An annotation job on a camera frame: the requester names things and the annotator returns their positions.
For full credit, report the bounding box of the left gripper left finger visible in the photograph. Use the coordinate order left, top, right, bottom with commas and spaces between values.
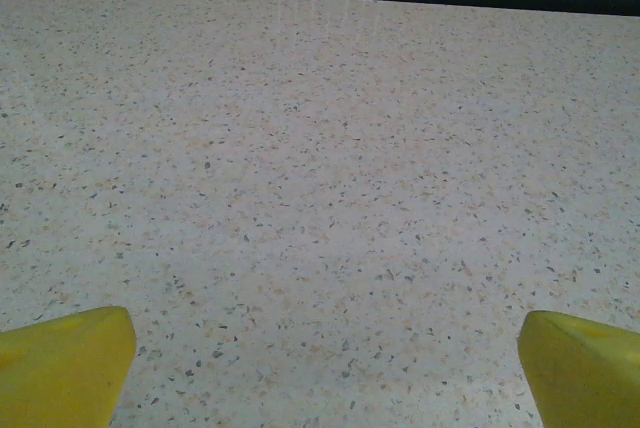
0, 305, 138, 428

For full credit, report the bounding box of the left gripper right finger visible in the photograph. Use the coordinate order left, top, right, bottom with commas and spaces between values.
516, 310, 640, 428

